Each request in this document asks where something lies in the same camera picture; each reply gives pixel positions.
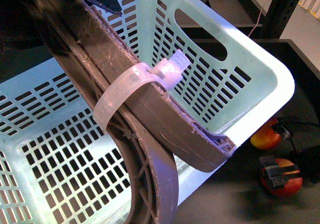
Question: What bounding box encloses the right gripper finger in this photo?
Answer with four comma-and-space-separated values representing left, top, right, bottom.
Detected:
269, 117, 292, 141
259, 156, 300, 189

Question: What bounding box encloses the red yellow apple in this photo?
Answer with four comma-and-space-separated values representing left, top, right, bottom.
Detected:
261, 170, 303, 198

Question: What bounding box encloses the light blue plastic basket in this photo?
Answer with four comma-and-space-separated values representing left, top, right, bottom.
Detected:
0, 0, 295, 224

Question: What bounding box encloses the red yellow mango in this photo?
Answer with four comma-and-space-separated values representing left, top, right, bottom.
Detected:
250, 118, 282, 151

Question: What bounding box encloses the white zip tie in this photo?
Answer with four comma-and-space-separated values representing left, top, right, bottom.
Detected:
93, 49, 191, 134

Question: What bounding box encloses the black far display tray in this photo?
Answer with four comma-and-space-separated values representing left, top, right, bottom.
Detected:
182, 0, 267, 40

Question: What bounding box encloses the black shelf upright post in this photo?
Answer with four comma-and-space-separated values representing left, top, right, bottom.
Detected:
259, 0, 300, 39

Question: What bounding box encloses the white pink cable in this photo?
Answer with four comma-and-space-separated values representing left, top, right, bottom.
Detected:
248, 0, 275, 38

